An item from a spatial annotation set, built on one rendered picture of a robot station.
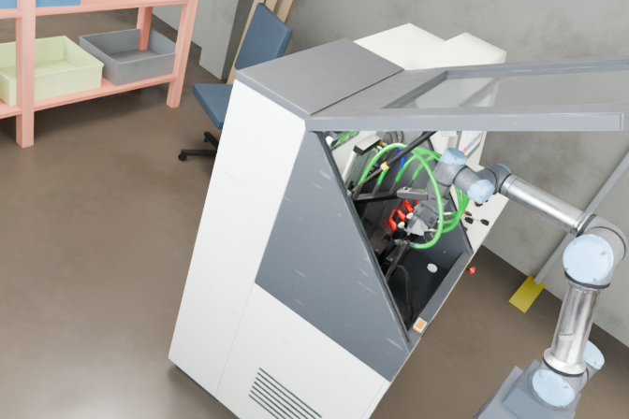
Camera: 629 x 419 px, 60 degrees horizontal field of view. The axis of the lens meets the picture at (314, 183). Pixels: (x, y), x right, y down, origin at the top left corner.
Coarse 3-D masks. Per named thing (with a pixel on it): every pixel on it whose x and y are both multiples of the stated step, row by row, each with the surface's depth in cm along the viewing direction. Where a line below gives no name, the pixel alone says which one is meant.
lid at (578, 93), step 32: (512, 64) 189; (544, 64) 180; (576, 64) 175; (608, 64) 170; (352, 96) 176; (384, 96) 168; (416, 96) 170; (448, 96) 163; (480, 96) 156; (512, 96) 150; (544, 96) 145; (576, 96) 140; (608, 96) 135; (320, 128) 155; (352, 128) 150; (384, 128) 145; (416, 128) 140; (448, 128) 135; (480, 128) 131; (512, 128) 127; (544, 128) 123; (576, 128) 120; (608, 128) 117
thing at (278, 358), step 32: (256, 288) 197; (256, 320) 203; (288, 320) 194; (256, 352) 210; (288, 352) 200; (320, 352) 191; (224, 384) 229; (256, 384) 216; (288, 384) 207; (320, 384) 197; (352, 384) 188; (384, 384) 181; (256, 416) 225; (288, 416) 213; (320, 416) 203; (352, 416) 194
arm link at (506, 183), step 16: (496, 176) 174; (512, 176) 175; (512, 192) 172; (528, 192) 170; (544, 192) 169; (528, 208) 170; (544, 208) 166; (560, 208) 164; (576, 208) 164; (560, 224) 164; (576, 224) 160; (592, 224) 157; (608, 224) 155; (624, 240) 151; (624, 256) 152
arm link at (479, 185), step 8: (464, 168) 171; (456, 176) 171; (464, 176) 170; (472, 176) 169; (480, 176) 170; (488, 176) 172; (456, 184) 172; (464, 184) 170; (472, 184) 168; (480, 184) 167; (488, 184) 167; (464, 192) 171; (472, 192) 168; (480, 192) 167; (488, 192) 167; (480, 200) 168
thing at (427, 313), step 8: (464, 256) 220; (456, 264) 214; (464, 264) 216; (448, 272) 209; (456, 272) 210; (448, 280) 205; (456, 280) 207; (440, 288) 200; (448, 288) 201; (432, 296) 195; (440, 296) 196; (432, 304) 192; (440, 304) 193; (424, 312) 187; (432, 312) 188; (416, 320) 183; (424, 320) 184; (408, 328) 179; (424, 328) 181; (416, 336) 177
